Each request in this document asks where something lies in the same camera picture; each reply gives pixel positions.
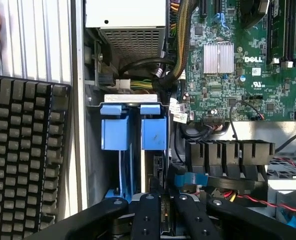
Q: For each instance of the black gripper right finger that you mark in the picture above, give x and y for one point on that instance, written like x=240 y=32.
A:
x=195 y=220

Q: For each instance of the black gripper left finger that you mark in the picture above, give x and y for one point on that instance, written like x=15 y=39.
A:
x=147 y=220

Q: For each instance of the grey plastic disk bay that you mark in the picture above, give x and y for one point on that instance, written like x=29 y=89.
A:
x=94 y=162

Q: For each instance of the black ribbed fan shroud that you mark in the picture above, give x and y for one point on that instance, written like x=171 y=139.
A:
x=230 y=155

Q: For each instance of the green motherboard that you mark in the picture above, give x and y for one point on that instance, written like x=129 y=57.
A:
x=250 y=100

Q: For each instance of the open black PC case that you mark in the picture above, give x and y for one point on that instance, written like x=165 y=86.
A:
x=79 y=100

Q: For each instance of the black keyboard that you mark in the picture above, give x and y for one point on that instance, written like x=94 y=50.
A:
x=25 y=155

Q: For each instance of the silver chipset heatsink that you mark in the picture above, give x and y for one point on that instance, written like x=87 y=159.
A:
x=218 y=58

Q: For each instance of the black RAM slot bank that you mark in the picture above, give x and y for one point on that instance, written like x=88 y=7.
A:
x=280 y=32

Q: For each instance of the silver power supply unit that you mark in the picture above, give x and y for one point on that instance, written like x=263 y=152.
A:
x=125 y=12

